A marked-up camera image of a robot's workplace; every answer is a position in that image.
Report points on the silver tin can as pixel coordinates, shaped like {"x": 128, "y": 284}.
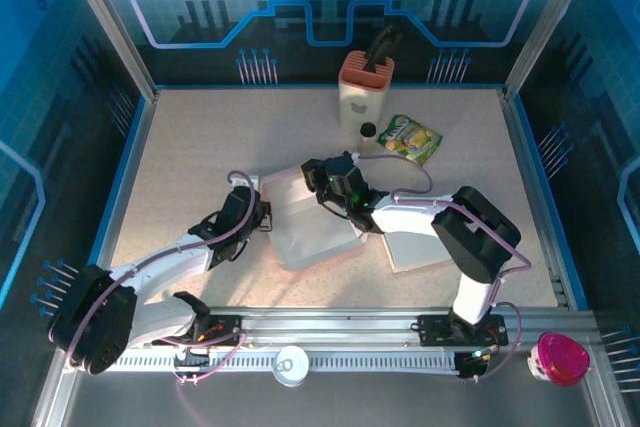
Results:
{"x": 291, "y": 364}

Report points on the aluminium frame post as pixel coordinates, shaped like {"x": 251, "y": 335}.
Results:
{"x": 545, "y": 22}
{"x": 115, "y": 32}

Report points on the black controller board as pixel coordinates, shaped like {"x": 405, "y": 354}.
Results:
{"x": 472, "y": 364}
{"x": 192, "y": 357}

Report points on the beige spice bottle black cap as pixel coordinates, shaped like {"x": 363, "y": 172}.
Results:
{"x": 367, "y": 139}

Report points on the white paper box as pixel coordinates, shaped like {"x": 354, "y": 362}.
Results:
{"x": 420, "y": 252}

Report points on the cream knife block orange top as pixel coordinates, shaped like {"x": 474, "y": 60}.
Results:
{"x": 362, "y": 97}

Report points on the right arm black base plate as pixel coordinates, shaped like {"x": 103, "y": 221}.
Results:
{"x": 435, "y": 329}

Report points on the pink paper box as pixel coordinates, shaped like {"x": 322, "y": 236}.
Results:
{"x": 310, "y": 232}

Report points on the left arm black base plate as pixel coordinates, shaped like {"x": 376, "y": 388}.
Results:
{"x": 227, "y": 329}

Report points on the container with magenta lid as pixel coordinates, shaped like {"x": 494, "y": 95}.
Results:
{"x": 560, "y": 357}

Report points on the green yellow snack bag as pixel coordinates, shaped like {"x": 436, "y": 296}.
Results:
{"x": 410, "y": 139}

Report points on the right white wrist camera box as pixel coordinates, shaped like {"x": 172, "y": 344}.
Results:
{"x": 355, "y": 156}

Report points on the aluminium mounting rail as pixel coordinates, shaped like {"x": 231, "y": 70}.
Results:
{"x": 325, "y": 324}

